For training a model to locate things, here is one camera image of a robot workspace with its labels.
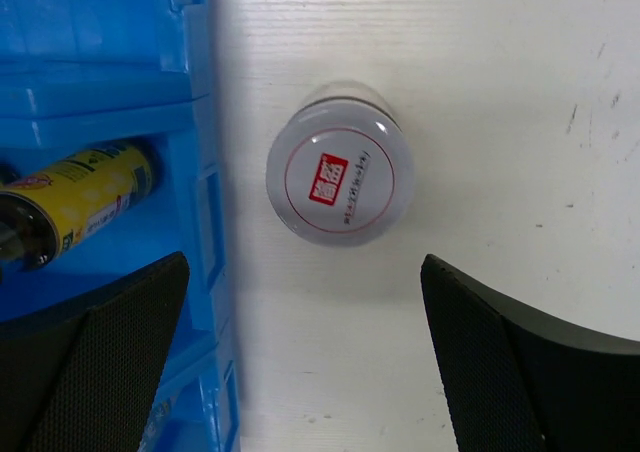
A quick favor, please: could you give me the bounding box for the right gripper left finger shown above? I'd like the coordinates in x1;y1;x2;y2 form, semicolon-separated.
1;252;190;451

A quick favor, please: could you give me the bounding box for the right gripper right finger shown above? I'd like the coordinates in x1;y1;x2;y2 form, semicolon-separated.
420;254;639;451

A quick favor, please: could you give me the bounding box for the gold-cap yellow bottle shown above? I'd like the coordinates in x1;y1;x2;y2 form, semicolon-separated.
1;139;162;278

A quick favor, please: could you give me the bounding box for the white-lid spice jar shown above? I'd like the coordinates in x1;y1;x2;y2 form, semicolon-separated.
265;81;415;247

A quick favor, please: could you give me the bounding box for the blue three-compartment plastic bin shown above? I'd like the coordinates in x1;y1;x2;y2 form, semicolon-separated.
1;0;240;451

